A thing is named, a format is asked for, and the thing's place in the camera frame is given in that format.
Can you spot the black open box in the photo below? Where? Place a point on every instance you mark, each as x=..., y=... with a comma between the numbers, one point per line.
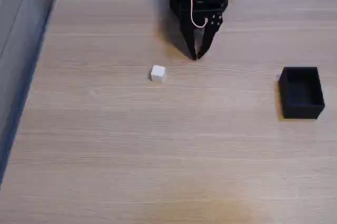
x=301, y=104

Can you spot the white block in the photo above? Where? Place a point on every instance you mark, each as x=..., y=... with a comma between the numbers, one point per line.
x=158, y=73

